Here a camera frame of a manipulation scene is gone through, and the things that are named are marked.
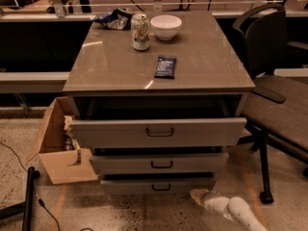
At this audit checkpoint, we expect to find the green soda can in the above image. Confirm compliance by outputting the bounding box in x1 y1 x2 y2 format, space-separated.
131 13 149 51

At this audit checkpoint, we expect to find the grey drawer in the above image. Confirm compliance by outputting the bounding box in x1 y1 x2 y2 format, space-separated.
70 117 246 148
101 177 216 194
90 153 228 175

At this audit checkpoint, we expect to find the grey top drawer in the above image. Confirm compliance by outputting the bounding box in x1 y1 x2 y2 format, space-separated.
70 117 246 148

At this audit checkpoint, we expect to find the dark blue snack bar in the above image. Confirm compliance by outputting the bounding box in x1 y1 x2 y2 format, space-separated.
154 55 176 79

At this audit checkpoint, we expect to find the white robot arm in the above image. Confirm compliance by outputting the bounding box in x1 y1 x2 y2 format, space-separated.
190 189 269 231

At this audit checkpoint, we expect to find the grey bottom drawer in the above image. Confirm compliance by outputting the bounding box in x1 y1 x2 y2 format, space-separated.
101 177 216 194

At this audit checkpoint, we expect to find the black stand leg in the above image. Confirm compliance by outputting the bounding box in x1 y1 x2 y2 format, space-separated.
0 167 39 231

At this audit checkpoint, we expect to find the cardboard box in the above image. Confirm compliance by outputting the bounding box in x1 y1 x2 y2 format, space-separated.
28 97 98 184

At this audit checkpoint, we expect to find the crumpled blue chip bag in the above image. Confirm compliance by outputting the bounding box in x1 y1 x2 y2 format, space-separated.
93 8 134 30

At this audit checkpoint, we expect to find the grey middle drawer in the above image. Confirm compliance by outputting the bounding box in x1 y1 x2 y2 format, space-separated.
90 153 228 175

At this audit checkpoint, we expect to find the white bowl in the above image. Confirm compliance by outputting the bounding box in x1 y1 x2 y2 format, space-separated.
150 14 182 40

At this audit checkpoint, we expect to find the black floor cable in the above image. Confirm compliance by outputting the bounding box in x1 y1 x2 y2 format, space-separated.
0 140 62 231

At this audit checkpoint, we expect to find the grey drawer cabinet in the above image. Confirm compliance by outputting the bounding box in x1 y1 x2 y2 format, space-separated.
64 12 254 180

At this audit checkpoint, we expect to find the black office chair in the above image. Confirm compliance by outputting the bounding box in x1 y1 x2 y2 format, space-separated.
233 3 308 204

